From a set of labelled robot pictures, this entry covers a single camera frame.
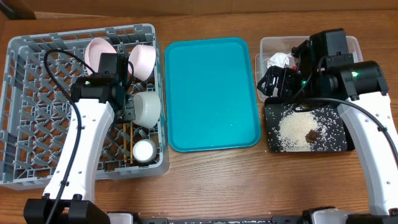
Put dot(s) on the large white plate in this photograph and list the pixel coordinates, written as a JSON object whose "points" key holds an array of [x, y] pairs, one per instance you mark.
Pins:
{"points": [[93, 53]]}

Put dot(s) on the white rice pile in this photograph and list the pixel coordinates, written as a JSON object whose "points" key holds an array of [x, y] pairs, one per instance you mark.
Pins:
{"points": [[295, 130]]}

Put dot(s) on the grey bowl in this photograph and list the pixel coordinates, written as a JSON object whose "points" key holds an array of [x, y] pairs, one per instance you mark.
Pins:
{"points": [[147, 108]]}

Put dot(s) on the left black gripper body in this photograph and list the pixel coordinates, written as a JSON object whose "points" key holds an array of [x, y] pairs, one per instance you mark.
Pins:
{"points": [[128, 113]]}

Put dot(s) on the grey plastic dish rack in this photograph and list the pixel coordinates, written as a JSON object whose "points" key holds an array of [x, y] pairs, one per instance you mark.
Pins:
{"points": [[35, 115]]}

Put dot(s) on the clear plastic bin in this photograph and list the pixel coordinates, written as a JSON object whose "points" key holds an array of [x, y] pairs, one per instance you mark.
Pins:
{"points": [[269, 46]]}

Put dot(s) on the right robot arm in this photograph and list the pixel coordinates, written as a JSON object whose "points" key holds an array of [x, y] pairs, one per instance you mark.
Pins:
{"points": [[322, 100]]}

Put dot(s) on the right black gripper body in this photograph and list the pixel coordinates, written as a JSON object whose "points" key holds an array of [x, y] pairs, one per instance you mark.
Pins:
{"points": [[268, 82]]}

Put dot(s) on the white paper cup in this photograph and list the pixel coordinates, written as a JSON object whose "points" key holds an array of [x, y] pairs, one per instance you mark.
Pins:
{"points": [[144, 151]]}

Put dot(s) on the black tray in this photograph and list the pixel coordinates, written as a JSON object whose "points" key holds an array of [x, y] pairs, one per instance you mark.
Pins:
{"points": [[273, 124]]}

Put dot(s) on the small white plate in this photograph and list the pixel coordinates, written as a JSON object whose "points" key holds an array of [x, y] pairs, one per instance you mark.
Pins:
{"points": [[143, 59]]}

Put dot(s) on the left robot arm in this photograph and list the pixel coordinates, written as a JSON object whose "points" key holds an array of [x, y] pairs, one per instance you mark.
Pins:
{"points": [[97, 102]]}

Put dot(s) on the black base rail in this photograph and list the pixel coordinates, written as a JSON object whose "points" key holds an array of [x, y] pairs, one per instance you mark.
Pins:
{"points": [[133, 218]]}

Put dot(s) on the white napkin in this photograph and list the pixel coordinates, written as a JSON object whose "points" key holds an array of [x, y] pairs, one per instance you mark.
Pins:
{"points": [[281, 60]]}

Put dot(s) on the teal serving tray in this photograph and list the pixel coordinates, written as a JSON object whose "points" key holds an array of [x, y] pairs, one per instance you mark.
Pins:
{"points": [[210, 95]]}

